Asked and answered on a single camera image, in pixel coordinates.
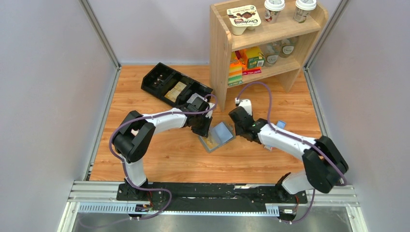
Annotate right glass jar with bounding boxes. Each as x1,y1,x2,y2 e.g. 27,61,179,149
279,36,299,58

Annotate grey card in tray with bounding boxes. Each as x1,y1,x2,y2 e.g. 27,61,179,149
187,93,204,103

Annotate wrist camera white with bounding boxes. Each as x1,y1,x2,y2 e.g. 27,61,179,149
234,98,253,116
205,102,215,118

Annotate colourful sticky note stack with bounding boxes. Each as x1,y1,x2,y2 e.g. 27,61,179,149
228,62,243,86

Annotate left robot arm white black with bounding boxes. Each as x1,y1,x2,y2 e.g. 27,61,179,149
108,97,218,190

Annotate orange snack bag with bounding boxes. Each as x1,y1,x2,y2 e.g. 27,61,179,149
229,52,243,73

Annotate green yellow box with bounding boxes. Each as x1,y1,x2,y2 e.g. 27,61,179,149
239,46,265,69

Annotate aluminium frame rail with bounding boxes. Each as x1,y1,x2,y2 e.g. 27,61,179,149
67,181,360,207

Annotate red flat packet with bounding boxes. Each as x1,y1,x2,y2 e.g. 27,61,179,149
242,67,262,75

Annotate wooden shelf unit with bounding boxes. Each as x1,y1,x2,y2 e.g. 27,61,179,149
209,0,329,112

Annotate right paper coffee cup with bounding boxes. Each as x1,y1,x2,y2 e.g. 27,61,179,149
293,0,317,23

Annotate glass jar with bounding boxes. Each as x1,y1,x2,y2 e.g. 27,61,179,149
263,42,280,67
279,36,299,58

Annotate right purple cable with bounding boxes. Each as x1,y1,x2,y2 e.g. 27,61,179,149
235,81,349,224

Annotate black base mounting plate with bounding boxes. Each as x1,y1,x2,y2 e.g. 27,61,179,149
116,182,308,212

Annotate black organizer tray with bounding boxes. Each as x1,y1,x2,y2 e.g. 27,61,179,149
141,62,213,107

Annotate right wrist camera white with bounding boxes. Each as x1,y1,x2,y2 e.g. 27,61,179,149
234,98,253,116

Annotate blue card on table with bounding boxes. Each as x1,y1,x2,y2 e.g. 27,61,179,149
276,120,286,130

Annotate tan cards in tray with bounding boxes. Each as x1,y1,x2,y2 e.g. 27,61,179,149
165,82,187,103

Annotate left paper coffee cup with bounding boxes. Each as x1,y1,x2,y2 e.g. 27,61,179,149
264,0,285,23

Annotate Chobani yogurt pack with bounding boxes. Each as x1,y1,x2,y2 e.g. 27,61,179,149
226,5,261,35

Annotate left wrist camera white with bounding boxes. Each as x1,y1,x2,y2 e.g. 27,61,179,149
205,102,215,118

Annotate paper coffee cup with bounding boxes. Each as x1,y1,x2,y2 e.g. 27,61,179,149
293,0,317,23
264,0,285,23

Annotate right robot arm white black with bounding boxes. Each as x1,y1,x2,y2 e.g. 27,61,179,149
229,106,349,194

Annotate left glass jar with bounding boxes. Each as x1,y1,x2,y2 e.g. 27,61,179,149
263,42,280,67

